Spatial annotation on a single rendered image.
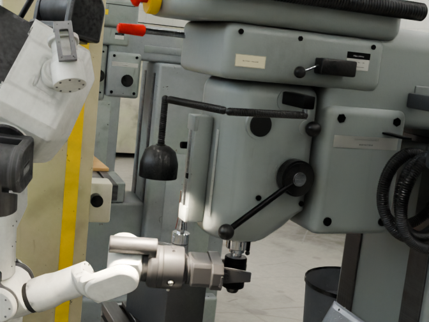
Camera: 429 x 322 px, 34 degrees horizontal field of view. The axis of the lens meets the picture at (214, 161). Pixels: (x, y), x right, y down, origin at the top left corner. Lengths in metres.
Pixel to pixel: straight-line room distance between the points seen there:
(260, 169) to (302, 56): 0.22
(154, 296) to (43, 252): 1.36
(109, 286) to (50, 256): 1.78
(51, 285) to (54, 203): 1.66
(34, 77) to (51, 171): 1.61
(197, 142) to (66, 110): 0.31
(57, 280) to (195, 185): 0.35
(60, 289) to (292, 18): 0.70
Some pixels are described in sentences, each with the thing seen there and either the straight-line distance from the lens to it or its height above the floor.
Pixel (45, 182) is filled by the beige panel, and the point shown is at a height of 1.03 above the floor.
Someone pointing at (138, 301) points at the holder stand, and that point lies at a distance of 1.95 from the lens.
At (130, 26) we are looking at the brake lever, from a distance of 1.39.
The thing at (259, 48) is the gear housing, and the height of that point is 1.69.
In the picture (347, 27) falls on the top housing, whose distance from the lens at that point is 1.34.
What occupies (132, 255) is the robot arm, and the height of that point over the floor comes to 1.26.
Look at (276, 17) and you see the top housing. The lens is 1.26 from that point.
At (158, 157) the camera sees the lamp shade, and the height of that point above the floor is 1.47.
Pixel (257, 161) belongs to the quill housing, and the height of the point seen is 1.48.
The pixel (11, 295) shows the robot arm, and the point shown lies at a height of 1.15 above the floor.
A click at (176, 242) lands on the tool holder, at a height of 1.17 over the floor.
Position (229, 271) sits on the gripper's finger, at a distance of 1.43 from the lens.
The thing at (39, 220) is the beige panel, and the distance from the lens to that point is 3.12.
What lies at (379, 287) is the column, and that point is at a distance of 1.67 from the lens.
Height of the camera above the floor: 1.68
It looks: 9 degrees down
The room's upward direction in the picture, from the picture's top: 6 degrees clockwise
